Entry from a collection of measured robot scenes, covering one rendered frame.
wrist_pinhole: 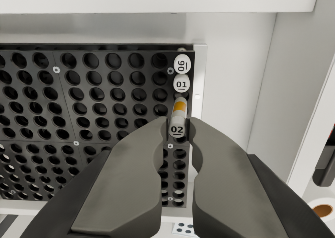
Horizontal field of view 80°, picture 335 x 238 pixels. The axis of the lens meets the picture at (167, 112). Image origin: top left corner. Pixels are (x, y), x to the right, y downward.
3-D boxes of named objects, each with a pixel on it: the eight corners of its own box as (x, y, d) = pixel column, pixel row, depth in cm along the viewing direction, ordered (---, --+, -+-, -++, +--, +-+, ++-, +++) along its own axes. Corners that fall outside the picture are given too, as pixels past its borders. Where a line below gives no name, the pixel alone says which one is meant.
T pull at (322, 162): (352, 114, 17) (366, 122, 16) (321, 179, 20) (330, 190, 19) (308, 113, 17) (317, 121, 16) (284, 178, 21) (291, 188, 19)
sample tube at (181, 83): (187, 74, 19) (189, 93, 15) (174, 74, 19) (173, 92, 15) (188, 61, 19) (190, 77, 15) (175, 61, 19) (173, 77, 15)
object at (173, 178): (194, 50, 16) (195, 52, 15) (186, 203, 24) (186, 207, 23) (171, 50, 16) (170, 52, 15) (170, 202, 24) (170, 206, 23)
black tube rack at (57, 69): (191, 39, 21) (195, 52, 15) (185, 168, 29) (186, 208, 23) (-14, 39, 22) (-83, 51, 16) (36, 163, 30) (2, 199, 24)
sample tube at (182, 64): (189, 46, 18) (191, 57, 14) (188, 59, 19) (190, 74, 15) (175, 45, 18) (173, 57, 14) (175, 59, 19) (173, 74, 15)
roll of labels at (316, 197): (288, 205, 42) (298, 224, 39) (291, 181, 39) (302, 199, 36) (325, 203, 41) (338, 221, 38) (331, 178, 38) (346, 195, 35)
